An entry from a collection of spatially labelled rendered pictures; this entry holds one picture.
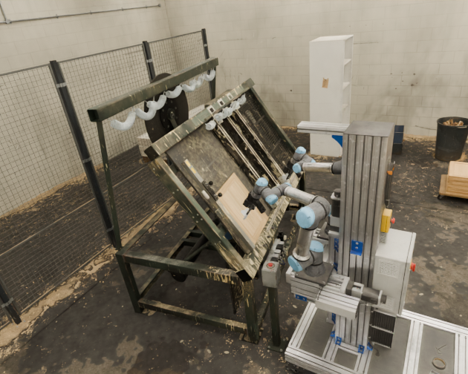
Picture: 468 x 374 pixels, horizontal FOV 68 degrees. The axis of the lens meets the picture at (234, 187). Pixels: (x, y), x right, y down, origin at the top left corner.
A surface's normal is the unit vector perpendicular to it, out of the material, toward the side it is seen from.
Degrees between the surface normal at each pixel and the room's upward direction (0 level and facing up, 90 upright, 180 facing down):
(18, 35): 90
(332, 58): 90
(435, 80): 90
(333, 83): 90
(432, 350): 0
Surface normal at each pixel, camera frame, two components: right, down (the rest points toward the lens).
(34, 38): 0.86, 0.15
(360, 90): -0.50, 0.46
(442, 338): -0.11, -0.88
